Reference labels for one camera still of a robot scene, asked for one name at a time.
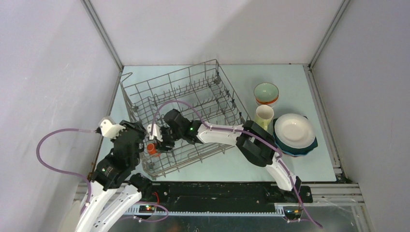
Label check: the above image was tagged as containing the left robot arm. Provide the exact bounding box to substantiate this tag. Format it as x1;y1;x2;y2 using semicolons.
75;117;153;232

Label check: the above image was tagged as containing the white plate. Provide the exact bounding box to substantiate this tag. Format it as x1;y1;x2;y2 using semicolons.
274;113;316;149

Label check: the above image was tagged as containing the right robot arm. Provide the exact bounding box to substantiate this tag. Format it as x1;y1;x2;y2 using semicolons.
147;109;301;202

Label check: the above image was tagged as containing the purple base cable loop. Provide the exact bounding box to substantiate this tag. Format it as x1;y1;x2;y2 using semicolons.
128;200;170;223

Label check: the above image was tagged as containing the small orange cup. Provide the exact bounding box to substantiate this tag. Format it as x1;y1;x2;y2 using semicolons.
146;143;161;157

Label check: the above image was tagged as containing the pale green cup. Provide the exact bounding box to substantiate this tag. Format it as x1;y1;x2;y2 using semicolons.
253;82;279;102

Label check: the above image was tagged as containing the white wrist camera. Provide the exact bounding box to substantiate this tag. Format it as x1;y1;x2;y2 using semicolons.
95;116;125;140
146;123;163;142

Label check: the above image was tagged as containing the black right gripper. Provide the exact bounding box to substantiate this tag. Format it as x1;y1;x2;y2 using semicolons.
155;128;183;154

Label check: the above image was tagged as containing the grey wire dish rack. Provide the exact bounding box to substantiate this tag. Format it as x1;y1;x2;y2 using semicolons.
119;59;250;178

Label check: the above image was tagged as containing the blue dotted plate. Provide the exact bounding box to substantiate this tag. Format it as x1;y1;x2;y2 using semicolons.
275;138;318;157

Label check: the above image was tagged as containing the dark teal plate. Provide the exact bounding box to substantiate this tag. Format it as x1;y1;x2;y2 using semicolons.
273;114;318;157

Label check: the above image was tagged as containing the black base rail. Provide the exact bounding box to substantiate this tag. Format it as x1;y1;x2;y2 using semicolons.
141;181;313;215

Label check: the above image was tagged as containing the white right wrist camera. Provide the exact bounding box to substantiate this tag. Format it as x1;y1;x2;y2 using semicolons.
146;123;163;142

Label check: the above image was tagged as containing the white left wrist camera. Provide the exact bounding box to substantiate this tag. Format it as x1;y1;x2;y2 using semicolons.
95;116;125;140

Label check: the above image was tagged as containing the orange bowl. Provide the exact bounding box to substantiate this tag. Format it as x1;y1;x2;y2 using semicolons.
255;98;278;107

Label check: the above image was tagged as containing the yellow mug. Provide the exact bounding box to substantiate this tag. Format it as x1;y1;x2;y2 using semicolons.
252;105;274;131

